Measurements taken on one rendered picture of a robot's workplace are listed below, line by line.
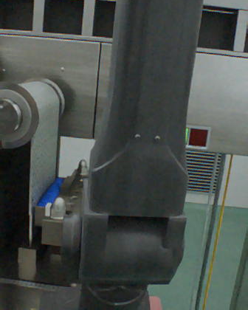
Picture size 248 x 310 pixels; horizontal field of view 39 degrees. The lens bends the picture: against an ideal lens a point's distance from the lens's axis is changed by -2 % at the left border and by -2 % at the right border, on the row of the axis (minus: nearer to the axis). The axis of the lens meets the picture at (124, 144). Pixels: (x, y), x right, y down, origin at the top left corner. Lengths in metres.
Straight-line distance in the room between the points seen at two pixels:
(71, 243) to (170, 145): 0.10
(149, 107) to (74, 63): 0.90
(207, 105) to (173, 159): 0.89
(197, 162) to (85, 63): 2.61
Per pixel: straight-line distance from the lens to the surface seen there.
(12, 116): 0.78
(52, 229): 0.82
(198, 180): 3.62
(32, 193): 0.85
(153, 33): 0.20
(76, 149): 3.56
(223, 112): 1.11
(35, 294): 0.81
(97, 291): 0.30
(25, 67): 1.13
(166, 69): 0.20
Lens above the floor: 1.39
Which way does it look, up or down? 13 degrees down
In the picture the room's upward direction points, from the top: 6 degrees clockwise
